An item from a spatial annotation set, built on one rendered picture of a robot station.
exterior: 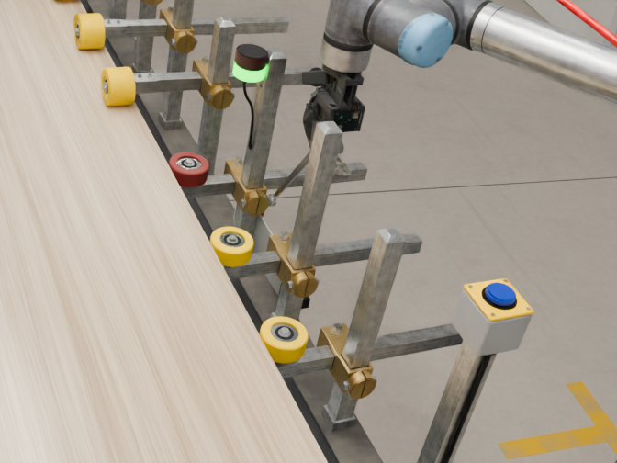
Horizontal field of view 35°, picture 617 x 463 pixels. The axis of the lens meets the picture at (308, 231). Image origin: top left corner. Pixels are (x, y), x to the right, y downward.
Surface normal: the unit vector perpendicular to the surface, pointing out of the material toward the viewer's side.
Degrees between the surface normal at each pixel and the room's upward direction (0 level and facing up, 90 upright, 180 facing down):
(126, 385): 0
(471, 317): 90
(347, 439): 0
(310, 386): 0
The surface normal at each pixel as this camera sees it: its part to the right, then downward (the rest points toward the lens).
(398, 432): 0.18, -0.79
